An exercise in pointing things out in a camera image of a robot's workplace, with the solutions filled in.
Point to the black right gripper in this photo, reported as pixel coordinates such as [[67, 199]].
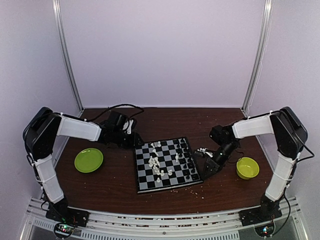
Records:
[[214, 165]]

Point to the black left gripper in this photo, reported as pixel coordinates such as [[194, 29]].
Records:
[[134, 143]]

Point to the black white chessboard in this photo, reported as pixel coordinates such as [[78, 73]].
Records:
[[165, 164]]

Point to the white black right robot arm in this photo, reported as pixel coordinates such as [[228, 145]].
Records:
[[289, 136]]

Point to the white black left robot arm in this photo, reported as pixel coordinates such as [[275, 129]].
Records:
[[40, 139]]

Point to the green plate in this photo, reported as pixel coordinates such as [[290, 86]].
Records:
[[88, 160]]

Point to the yellow-green bowl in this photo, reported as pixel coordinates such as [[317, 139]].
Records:
[[247, 168]]

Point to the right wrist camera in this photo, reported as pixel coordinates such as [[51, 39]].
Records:
[[203, 153]]

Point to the aluminium front rail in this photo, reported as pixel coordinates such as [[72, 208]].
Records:
[[219, 225]]

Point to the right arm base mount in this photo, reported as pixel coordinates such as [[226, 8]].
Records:
[[264, 226]]

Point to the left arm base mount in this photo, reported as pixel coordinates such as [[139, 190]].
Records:
[[66, 225]]

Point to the left aluminium frame post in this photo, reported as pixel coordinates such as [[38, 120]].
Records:
[[65, 53]]

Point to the aluminium frame post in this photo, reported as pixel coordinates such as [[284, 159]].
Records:
[[65, 53], [261, 48]]

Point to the right aluminium frame post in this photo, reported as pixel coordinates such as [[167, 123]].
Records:
[[261, 48]]

